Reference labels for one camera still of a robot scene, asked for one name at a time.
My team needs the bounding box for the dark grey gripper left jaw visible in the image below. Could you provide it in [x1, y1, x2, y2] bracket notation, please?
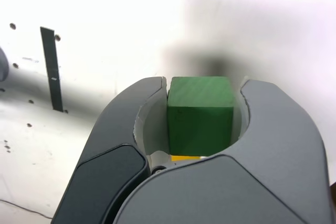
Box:
[51, 76, 171, 224]

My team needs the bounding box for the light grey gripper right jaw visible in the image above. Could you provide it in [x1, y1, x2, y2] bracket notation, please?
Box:
[111, 76, 333, 224]

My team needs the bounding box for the yellow cube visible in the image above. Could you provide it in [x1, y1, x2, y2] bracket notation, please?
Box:
[170, 155, 202, 162]

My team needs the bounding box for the green cube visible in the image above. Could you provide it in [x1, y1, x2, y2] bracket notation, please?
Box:
[166, 76, 235, 156]

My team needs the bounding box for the black tape strip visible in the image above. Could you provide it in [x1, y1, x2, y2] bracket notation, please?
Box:
[39, 26, 65, 112]

